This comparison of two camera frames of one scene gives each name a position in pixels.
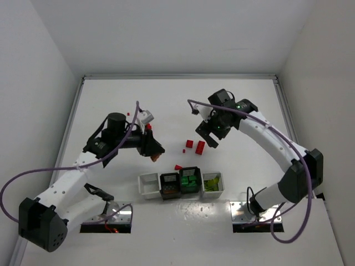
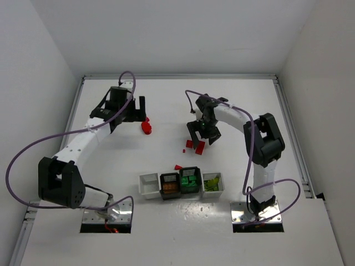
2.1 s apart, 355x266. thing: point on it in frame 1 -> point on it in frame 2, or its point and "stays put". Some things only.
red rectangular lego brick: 199,147 stays put
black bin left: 170,185 stays put
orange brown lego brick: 154,158 -> 170,188
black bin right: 190,180 stays put
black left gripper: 145,144 -> 133,111
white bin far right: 212,185 stays put
